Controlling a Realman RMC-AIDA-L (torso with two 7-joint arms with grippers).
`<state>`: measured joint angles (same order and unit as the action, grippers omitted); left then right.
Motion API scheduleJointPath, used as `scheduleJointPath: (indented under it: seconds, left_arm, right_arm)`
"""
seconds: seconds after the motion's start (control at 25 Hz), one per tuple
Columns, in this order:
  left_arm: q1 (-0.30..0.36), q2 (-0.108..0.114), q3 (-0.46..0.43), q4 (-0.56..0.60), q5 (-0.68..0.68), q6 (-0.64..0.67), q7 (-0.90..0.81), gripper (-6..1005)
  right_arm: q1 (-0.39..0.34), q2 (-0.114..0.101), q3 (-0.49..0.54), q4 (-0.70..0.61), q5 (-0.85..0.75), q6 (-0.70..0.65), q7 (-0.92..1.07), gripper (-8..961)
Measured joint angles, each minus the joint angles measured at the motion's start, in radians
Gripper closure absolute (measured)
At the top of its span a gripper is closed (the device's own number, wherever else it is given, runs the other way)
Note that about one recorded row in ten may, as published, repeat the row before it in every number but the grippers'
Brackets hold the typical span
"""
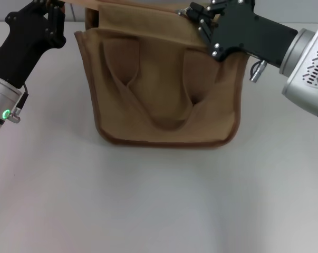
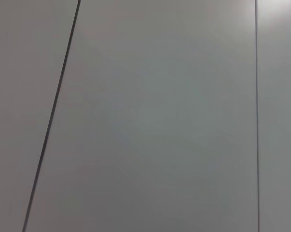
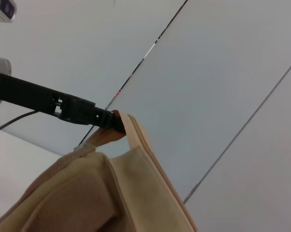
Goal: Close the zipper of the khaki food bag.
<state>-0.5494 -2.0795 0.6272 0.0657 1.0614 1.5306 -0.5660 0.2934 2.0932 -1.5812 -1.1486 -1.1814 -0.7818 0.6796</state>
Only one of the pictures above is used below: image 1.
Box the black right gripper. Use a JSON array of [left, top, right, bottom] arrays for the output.
[[188, 0, 298, 69]]

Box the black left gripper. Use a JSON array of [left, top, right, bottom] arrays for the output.
[[0, 0, 68, 90]]

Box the khaki canvas food bag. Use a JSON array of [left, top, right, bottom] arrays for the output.
[[50, 0, 248, 145]]

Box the right gripper cable with plug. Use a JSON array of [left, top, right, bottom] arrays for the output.
[[249, 59, 268, 82]]

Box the gripper cable with plug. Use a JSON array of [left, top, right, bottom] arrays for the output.
[[0, 46, 30, 124], [249, 59, 268, 82]]

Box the left gripper cable with plug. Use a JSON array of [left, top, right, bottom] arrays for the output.
[[0, 46, 30, 124]]

